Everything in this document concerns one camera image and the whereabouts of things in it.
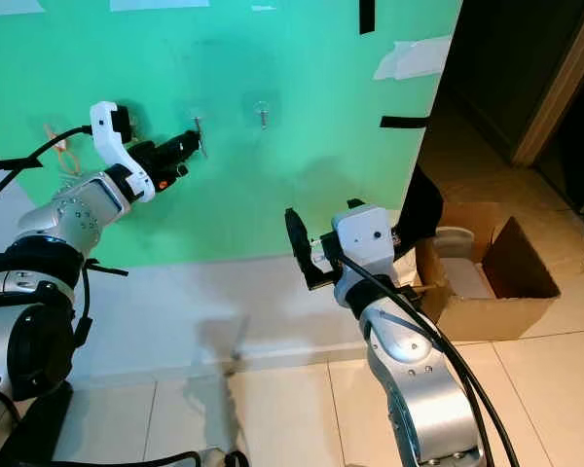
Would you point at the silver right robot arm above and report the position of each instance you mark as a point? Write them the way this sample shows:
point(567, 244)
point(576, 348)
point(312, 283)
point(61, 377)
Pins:
point(414, 379)

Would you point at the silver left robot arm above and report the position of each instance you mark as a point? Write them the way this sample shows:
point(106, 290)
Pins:
point(29, 292)

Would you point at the clear adhesive metal hook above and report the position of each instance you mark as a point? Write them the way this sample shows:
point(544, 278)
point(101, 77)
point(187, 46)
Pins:
point(197, 119)
point(263, 110)

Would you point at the black tape strip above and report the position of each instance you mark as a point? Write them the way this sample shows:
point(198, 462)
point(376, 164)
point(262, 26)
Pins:
point(404, 122)
point(367, 15)
point(10, 163)

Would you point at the white container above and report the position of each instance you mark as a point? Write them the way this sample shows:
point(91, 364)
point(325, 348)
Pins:
point(462, 268)

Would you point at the white tape strip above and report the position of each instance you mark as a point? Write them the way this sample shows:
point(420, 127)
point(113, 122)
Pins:
point(159, 4)
point(8, 6)

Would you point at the white paper patch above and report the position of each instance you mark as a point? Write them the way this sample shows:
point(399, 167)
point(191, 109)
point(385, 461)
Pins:
point(417, 56)

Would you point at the brown cardboard box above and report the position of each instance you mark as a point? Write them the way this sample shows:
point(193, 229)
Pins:
point(516, 292)

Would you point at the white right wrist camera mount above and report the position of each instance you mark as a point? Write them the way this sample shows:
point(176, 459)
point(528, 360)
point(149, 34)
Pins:
point(365, 238)

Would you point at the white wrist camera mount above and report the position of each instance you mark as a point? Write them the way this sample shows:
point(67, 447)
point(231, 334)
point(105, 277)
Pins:
point(112, 141)
point(365, 238)

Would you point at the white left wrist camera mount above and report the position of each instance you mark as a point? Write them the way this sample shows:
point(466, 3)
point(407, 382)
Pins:
point(112, 141)

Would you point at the green wall sheet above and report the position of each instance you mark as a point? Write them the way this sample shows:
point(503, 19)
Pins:
point(263, 195)

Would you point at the wooden door frame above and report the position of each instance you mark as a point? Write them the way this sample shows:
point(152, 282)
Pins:
point(560, 88)

